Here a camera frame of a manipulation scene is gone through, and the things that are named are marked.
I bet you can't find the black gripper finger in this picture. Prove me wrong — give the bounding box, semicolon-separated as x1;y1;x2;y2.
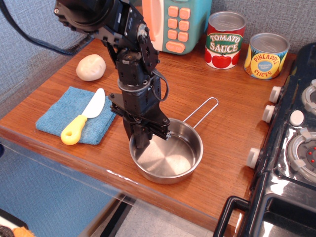
123;118;134;140
133;124;153;149

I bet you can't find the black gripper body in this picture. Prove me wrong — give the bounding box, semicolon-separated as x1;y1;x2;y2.
109;83;170;140

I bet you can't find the small stainless steel pan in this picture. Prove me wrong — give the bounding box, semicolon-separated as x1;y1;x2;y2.
129;97;219;184

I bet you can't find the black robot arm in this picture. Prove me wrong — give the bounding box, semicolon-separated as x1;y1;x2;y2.
55;0;170;149

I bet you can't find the white toy potato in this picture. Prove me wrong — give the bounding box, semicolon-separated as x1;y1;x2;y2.
76;54;106;81

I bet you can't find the blue folded cloth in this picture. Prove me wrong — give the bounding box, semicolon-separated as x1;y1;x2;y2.
36;87;116;145

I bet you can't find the teal toy microwave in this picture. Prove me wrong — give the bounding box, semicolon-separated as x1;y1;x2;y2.
142;0;212;55

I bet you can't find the white stove knob bottom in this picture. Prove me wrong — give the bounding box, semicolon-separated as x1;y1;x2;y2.
246;148;261;169

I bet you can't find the white stove knob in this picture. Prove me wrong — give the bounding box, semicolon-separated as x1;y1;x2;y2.
246;148;261;169
262;105;275;123
269;86;282;104

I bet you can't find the tomato sauce can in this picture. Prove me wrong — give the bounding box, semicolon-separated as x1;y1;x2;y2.
204;11;246;69

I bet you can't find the white stove knob middle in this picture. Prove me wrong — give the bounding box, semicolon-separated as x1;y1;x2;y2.
262;105;275;123

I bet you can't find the white stove knob top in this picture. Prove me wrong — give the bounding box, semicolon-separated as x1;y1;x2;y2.
269;86;282;104

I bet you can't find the pineapple slices can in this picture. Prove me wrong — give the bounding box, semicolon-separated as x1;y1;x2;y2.
244;33;290;80

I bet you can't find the orange object bottom left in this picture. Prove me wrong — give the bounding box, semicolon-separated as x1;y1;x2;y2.
0;226;35;237

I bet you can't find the black toy stove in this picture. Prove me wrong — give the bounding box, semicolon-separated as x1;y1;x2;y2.
214;43;316;237

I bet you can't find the yellow-handled white toy knife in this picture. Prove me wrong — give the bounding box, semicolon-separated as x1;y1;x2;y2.
60;88;106;145

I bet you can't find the black cable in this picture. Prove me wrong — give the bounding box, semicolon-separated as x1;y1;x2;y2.
0;0;94;56

